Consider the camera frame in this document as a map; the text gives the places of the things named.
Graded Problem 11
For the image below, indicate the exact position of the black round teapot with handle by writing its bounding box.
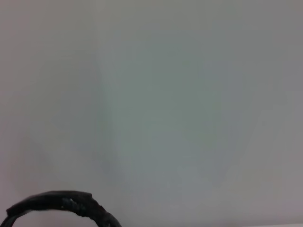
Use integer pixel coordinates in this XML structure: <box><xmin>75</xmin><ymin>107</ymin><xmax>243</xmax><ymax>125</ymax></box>
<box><xmin>6</xmin><ymin>190</ymin><xmax>122</xmax><ymax>227</ymax></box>

